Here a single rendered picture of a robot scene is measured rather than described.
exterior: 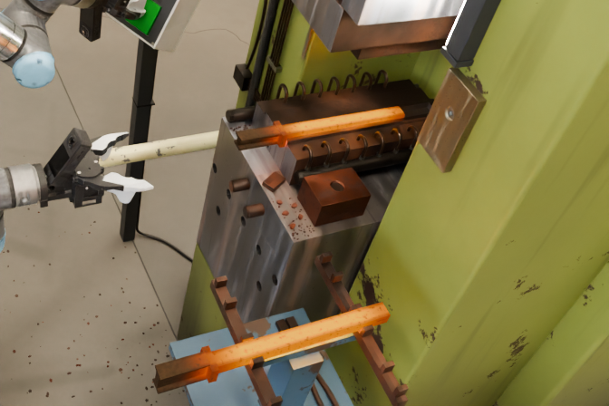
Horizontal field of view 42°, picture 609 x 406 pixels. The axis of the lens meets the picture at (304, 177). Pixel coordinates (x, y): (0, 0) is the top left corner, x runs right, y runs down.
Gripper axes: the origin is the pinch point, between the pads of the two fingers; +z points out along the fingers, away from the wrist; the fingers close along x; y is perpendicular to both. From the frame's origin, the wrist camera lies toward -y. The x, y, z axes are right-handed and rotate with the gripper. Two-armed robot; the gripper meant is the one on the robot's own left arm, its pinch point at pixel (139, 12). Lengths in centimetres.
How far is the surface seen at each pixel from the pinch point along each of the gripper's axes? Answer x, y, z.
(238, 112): -33.1, -6.3, 3.1
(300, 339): -81, -21, -35
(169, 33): -7.0, -1.0, 4.5
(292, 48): -30.3, 10.2, 17.2
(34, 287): 13, -98, 33
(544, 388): -121, -30, 47
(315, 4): -46, 25, -18
